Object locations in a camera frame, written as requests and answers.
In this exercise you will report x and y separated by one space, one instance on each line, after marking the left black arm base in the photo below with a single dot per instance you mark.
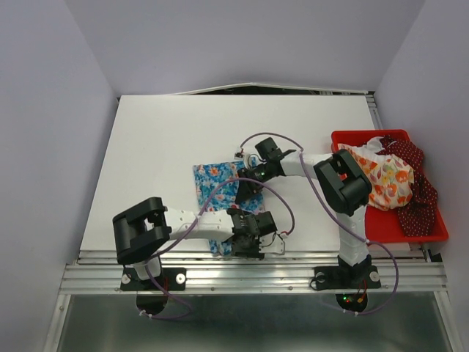
172 279

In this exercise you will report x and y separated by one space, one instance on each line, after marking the aluminium frame rail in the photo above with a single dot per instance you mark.
98 273

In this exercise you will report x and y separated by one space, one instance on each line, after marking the red plastic bin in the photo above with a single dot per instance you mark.
381 225

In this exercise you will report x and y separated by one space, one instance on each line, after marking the red polka dot skirt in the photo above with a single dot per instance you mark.
417 218

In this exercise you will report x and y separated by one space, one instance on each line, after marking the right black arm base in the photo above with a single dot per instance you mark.
338 278

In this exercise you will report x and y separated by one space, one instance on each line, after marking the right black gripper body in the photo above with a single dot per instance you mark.
261 174

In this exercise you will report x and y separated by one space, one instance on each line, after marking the orange floral cream skirt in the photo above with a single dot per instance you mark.
391 177

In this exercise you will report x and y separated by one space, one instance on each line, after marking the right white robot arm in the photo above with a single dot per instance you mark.
345 195

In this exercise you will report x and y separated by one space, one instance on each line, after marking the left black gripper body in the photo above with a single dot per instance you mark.
248 249

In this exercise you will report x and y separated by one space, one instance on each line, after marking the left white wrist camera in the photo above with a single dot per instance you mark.
273 244

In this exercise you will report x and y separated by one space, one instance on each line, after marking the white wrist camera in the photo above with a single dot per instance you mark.
249 160
273 244

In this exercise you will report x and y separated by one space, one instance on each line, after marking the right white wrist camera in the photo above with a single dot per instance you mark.
249 160

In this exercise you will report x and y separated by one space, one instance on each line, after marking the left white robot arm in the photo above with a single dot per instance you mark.
142 230

